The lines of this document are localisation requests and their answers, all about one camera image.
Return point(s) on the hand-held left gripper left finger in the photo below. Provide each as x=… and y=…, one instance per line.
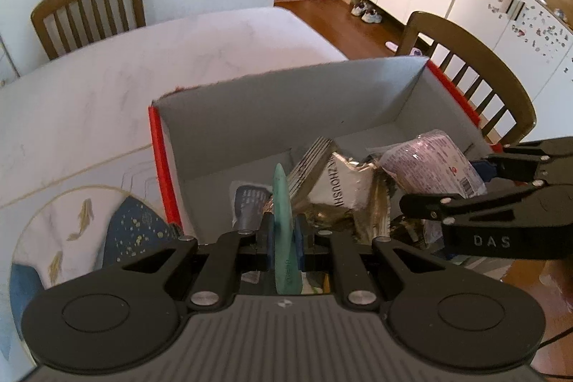
x=270, y=243

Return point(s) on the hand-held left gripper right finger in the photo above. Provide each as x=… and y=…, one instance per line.
x=301, y=243

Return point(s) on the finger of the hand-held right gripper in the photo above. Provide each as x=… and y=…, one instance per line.
x=429, y=205
x=482, y=169

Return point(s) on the teal packet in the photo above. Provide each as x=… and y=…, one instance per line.
x=286, y=230

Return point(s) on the pink printed packet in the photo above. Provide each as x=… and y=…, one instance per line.
x=429, y=162

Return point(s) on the white grey snack bag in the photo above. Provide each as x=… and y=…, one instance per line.
x=250, y=198

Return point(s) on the dark snack packet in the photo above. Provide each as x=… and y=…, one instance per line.
x=344, y=185

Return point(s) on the brown paper wrapper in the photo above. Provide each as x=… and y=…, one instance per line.
x=313, y=158

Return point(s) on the red shoe box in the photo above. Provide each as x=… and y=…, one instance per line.
x=291, y=113

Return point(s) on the white marble desktop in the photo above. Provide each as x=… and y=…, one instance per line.
x=112, y=73

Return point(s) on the white sneakers pair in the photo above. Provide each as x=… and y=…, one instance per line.
x=367, y=13

